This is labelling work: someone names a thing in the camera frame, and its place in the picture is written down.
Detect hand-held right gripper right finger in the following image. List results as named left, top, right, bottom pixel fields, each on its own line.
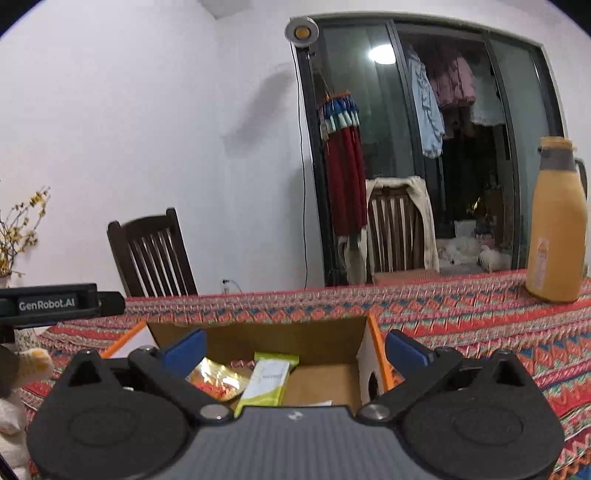
left=356, top=329, right=539, bottom=426

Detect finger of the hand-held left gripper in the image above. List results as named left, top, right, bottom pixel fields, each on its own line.
left=97, top=291, right=126, bottom=318

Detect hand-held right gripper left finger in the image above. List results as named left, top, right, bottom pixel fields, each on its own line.
left=59, top=329, right=235, bottom=424

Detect orange cardboard box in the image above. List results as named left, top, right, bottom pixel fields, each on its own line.
left=99, top=314, right=398, bottom=418

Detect person's left forearm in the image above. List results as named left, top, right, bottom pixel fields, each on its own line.
left=0, top=348, right=54, bottom=480

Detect gold snack packet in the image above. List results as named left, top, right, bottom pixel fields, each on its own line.
left=186, top=357, right=253, bottom=403

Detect dark wooden chair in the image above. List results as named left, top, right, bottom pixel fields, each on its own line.
left=107, top=208, right=199, bottom=298

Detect green white snack packet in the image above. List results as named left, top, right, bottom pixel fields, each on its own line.
left=234, top=352, right=300, bottom=418

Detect yellow flower branches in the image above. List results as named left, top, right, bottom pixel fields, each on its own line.
left=0, top=186, right=51, bottom=278

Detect white fluffy bundle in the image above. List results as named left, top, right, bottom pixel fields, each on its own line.
left=436, top=237, right=513, bottom=271

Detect chair with cream towel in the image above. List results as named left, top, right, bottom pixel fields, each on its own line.
left=339, top=176, right=440, bottom=284

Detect brown slatted wooden chair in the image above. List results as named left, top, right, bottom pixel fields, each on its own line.
left=367, top=187, right=428, bottom=273

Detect yellow thermos jug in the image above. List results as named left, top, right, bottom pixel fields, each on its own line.
left=525, top=136, right=587, bottom=303

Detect red tassel hanging decoration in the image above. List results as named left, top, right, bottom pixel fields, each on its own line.
left=318, top=91, right=368, bottom=238

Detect light blue hanging garment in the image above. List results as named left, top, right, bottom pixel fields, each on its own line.
left=406, top=48, right=446, bottom=160

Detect glass sliding door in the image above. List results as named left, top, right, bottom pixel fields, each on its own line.
left=291, top=16, right=568, bottom=287

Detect white lace hanging garment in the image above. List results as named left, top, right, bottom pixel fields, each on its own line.
left=470, top=74, right=506, bottom=126

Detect pink hanging garment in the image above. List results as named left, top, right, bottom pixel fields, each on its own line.
left=427, top=51, right=476, bottom=109

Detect round lamp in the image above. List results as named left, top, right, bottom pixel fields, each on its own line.
left=284, top=16, right=319, bottom=43

